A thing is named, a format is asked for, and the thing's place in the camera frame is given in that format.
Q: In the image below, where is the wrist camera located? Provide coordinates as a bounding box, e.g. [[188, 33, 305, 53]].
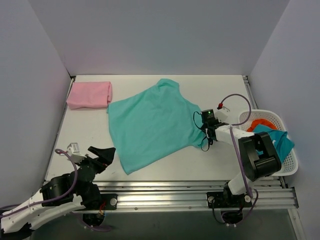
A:
[[215, 103, 231, 122], [66, 142, 85, 163]]

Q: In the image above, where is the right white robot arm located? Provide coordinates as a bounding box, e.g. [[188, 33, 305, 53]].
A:
[[200, 109, 282, 207]]

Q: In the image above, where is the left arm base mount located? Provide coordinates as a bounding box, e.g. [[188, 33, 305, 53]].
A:
[[72, 193, 118, 233]]

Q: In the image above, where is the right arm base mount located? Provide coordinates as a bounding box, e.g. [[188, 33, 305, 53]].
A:
[[206, 191, 253, 227]]

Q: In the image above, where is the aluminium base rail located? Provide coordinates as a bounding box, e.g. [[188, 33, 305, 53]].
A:
[[96, 177, 299, 213]]

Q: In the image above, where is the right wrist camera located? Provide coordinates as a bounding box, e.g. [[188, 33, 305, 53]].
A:
[[215, 103, 231, 122]]

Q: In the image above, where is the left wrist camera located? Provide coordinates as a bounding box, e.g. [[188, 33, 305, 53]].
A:
[[66, 142, 85, 163]]

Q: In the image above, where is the orange t shirt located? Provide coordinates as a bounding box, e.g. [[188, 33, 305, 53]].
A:
[[246, 118, 278, 133]]

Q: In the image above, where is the teal blue t shirt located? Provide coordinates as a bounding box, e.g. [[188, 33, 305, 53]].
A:
[[266, 130, 295, 164]]

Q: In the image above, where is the mint green t shirt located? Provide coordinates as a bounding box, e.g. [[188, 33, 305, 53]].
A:
[[107, 78, 208, 175]]

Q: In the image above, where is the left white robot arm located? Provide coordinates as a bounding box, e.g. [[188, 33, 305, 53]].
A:
[[0, 143, 116, 235]]

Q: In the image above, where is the folded pink t shirt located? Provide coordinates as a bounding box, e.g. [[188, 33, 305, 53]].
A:
[[66, 81, 113, 110]]

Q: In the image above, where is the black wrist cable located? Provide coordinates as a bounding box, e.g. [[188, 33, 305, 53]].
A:
[[192, 110, 214, 152]]

